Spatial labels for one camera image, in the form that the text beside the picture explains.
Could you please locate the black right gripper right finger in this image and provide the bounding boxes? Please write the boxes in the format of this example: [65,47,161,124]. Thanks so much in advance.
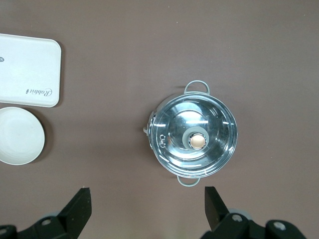
[201,186,308,239]

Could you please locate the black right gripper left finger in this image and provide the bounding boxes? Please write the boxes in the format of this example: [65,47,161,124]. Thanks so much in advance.
[0,188,93,239]

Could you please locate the cream round plate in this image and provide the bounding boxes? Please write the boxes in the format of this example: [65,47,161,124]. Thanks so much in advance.
[0,107,46,166]

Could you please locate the glass pot lid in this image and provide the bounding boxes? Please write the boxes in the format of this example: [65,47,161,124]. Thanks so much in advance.
[149,95,238,178]

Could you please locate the steel pot with glass lid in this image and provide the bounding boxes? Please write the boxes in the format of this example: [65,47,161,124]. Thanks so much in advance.
[142,80,239,187]

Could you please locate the cream rabbit print tray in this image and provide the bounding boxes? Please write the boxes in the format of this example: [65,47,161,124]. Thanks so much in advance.
[0,33,62,109]

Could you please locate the brown table cover mat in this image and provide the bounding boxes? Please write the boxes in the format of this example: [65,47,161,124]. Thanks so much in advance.
[0,0,319,239]

